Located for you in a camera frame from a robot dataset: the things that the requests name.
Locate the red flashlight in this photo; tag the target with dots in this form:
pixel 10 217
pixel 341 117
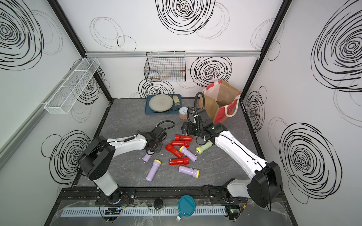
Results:
pixel 179 161
pixel 180 143
pixel 183 138

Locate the grey round plate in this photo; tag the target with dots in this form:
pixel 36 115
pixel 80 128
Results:
pixel 161 103

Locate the white wire wall shelf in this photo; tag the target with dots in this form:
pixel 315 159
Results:
pixel 79 86

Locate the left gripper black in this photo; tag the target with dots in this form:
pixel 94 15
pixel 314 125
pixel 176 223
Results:
pixel 160 148

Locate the purple flashlight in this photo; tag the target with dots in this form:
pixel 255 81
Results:
pixel 147 156
pixel 156 164
pixel 189 171
pixel 184 150

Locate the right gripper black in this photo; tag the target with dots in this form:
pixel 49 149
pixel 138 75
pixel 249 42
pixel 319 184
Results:
pixel 190 125

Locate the red flashlight bottom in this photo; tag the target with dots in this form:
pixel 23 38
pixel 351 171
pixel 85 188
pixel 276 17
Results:
pixel 179 161

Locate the red flashlight top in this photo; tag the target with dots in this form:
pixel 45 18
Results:
pixel 183 138

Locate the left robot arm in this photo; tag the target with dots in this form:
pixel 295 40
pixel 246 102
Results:
pixel 98 155

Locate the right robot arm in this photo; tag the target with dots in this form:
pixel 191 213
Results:
pixel 264 181

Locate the small orange can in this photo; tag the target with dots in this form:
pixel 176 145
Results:
pixel 183 113

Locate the purple flashlight bottom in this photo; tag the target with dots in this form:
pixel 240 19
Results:
pixel 189 171

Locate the black round knob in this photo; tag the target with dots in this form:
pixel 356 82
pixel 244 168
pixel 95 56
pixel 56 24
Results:
pixel 158 203

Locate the teal round lid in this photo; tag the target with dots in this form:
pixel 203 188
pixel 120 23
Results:
pixel 186 207

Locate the dark teal tray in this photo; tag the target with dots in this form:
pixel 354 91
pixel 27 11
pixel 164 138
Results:
pixel 174 109

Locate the red flashlight diagonal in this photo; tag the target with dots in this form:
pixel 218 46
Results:
pixel 174 151

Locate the white slotted cable duct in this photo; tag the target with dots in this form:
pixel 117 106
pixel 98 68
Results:
pixel 139 212

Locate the brown jute tote bag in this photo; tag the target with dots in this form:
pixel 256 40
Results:
pixel 220 100

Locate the black wire wall basket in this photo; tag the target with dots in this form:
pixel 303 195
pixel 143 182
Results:
pixel 165 65

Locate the light green flashlight lower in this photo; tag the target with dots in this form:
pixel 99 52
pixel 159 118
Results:
pixel 204 147

